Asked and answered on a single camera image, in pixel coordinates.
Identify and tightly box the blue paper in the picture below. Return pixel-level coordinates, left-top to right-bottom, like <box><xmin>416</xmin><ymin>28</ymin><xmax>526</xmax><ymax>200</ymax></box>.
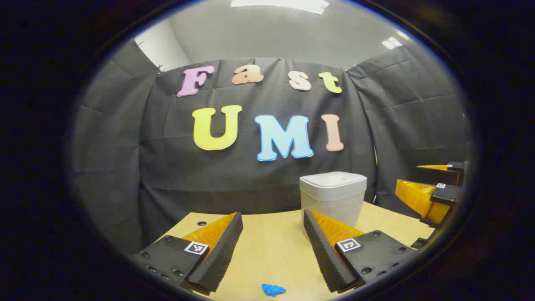
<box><xmin>262</xmin><ymin>283</ymin><xmax>287</xmax><ymax>297</ymax></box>

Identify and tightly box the white desktop garbage bin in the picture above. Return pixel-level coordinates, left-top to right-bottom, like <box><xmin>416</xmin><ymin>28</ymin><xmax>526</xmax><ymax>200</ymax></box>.
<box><xmin>299</xmin><ymin>171</ymin><xmax>367</xmax><ymax>241</ymax></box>

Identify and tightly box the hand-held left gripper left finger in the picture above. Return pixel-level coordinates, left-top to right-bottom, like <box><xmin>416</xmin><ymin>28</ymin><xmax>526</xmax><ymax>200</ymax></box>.
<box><xmin>127</xmin><ymin>212</ymin><xmax>244</xmax><ymax>292</ymax></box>

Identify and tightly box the black backdrop cloth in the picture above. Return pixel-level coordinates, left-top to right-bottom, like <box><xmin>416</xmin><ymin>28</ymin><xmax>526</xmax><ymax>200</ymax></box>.
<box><xmin>69</xmin><ymin>40</ymin><xmax>471</xmax><ymax>255</ymax></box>

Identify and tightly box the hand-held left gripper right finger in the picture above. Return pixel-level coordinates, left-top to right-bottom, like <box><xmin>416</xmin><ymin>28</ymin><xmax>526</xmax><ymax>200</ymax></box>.
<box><xmin>303</xmin><ymin>209</ymin><xmax>416</xmax><ymax>293</ymax></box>

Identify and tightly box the wooden desktop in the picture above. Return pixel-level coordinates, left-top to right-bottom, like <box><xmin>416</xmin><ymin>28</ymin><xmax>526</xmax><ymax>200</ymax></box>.
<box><xmin>155</xmin><ymin>201</ymin><xmax>435</xmax><ymax>301</ymax></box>

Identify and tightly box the long ceiling light panel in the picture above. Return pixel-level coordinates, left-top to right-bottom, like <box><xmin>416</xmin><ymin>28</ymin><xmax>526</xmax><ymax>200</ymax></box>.
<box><xmin>231</xmin><ymin>0</ymin><xmax>331</xmax><ymax>15</ymax></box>

